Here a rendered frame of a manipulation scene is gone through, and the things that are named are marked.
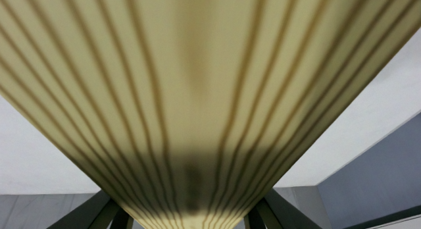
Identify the grey panel wall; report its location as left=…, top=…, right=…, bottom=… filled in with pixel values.
left=0, top=186, right=332, bottom=229

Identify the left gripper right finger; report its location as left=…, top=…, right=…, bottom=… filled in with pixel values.
left=244, top=188, right=323, bottom=229

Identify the long wooden board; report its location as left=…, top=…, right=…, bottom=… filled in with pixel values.
left=0, top=0, right=421, bottom=229

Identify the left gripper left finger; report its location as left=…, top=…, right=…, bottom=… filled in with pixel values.
left=46, top=190, right=134, bottom=229

